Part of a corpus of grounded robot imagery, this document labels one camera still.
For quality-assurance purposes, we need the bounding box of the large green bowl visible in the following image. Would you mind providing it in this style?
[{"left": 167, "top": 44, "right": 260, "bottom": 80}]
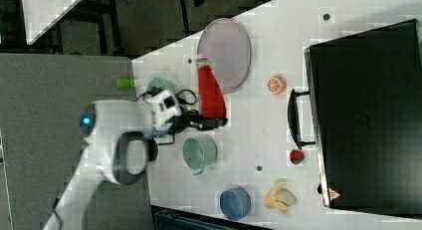
[{"left": 146, "top": 78, "right": 183, "bottom": 97}]

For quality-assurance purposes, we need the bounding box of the black oven handle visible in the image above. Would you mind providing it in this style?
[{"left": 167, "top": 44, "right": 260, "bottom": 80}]
[{"left": 288, "top": 90, "right": 316, "bottom": 149}]

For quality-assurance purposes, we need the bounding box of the blue bowl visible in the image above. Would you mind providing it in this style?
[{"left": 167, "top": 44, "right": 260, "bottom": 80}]
[{"left": 220, "top": 186, "right": 251, "bottom": 221}]

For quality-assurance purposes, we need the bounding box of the white side table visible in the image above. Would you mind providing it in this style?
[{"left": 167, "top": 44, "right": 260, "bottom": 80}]
[{"left": 22, "top": 0, "right": 82, "bottom": 45}]

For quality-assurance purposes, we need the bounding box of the red plush ketchup bottle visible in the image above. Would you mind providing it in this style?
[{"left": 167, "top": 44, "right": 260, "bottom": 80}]
[{"left": 196, "top": 56, "right": 227, "bottom": 119}]

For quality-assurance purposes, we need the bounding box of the green mug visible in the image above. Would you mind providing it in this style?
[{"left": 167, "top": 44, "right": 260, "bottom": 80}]
[{"left": 182, "top": 135, "right": 218, "bottom": 175}]

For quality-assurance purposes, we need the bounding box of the red strawberry toy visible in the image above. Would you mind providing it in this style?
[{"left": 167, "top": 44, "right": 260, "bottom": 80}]
[{"left": 290, "top": 149, "right": 305, "bottom": 165}]

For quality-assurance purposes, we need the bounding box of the green marker block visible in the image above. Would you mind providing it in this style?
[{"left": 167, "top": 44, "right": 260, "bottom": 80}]
[{"left": 115, "top": 79, "right": 135, "bottom": 89}]

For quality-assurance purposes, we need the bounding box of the black cylinder cup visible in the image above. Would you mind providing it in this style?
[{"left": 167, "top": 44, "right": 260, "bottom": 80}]
[{"left": 147, "top": 138, "right": 158, "bottom": 161}]

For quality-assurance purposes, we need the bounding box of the peeled toy banana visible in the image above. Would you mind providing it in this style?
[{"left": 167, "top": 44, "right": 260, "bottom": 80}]
[{"left": 264, "top": 179, "right": 298, "bottom": 214}]

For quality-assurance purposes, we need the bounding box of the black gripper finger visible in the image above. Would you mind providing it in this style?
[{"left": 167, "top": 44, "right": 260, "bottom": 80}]
[
  {"left": 192, "top": 120, "right": 223, "bottom": 131},
  {"left": 188, "top": 113, "right": 228, "bottom": 125}
]

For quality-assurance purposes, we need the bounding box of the grey oval plate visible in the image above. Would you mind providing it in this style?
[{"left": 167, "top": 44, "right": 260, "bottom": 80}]
[{"left": 197, "top": 18, "right": 252, "bottom": 94}]

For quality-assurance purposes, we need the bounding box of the orange slice toy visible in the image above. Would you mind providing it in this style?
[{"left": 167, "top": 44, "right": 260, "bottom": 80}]
[{"left": 267, "top": 75, "right": 287, "bottom": 95}]

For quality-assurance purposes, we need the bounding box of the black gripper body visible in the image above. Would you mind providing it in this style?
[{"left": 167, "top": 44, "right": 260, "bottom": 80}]
[{"left": 168, "top": 110, "right": 201, "bottom": 134}]

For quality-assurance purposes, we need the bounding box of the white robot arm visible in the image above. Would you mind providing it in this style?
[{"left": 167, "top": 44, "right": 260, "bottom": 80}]
[{"left": 43, "top": 88, "right": 227, "bottom": 230}]

